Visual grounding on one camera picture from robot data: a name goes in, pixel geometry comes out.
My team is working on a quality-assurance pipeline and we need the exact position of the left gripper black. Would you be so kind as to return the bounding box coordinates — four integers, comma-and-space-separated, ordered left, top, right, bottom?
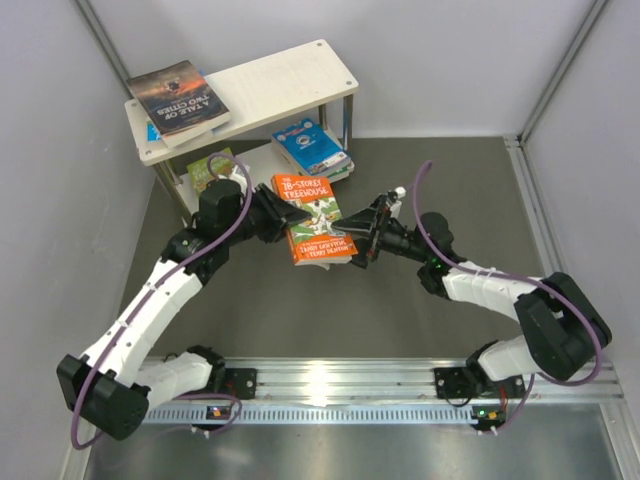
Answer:
222, 182, 311, 246

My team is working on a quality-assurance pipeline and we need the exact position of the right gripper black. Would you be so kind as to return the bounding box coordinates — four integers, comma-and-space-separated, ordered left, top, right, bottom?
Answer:
332, 195, 432, 268

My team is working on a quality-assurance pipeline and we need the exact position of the orange 78-storey treehouse book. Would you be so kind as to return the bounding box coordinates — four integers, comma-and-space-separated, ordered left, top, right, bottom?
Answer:
271, 173, 357, 270

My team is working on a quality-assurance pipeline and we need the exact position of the purple 52-storey treehouse book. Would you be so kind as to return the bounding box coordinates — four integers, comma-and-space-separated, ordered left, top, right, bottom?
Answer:
309, 160, 354, 178

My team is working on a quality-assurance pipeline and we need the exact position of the blue back-cover book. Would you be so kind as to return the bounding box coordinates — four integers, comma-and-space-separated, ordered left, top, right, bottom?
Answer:
271, 117, 351, 177

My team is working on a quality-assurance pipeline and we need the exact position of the green 104-storey treehouse book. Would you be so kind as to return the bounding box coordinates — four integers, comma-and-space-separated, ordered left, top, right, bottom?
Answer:
327, 169, 350, 183

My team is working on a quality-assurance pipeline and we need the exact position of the lime green book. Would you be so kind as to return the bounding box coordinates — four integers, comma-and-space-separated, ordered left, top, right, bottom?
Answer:
187, 148, 249, 199

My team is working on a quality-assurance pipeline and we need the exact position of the dark tale of two cities book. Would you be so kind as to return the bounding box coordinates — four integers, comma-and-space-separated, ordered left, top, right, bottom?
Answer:
124, 59, 233, 150

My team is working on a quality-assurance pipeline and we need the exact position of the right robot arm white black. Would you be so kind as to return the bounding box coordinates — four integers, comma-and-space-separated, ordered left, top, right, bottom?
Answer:
333, 191, 612, 397

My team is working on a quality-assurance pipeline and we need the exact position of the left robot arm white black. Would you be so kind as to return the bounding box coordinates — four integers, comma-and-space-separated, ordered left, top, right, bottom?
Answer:
56, 179, 311, 440

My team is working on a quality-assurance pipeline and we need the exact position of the white two-tier shelf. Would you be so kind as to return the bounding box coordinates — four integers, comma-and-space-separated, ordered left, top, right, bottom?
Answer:
125, 39, 359, 221

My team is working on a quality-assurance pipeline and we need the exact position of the aluminium mounting rail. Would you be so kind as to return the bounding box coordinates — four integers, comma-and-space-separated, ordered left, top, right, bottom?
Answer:
143, 358, 624, 430

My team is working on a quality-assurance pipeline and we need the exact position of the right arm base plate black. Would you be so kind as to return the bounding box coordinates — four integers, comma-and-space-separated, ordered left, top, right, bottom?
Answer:
433, 367, 525, 401

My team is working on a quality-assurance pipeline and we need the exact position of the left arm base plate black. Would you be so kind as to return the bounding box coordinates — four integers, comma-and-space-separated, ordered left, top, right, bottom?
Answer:
200, 367, 258, 400

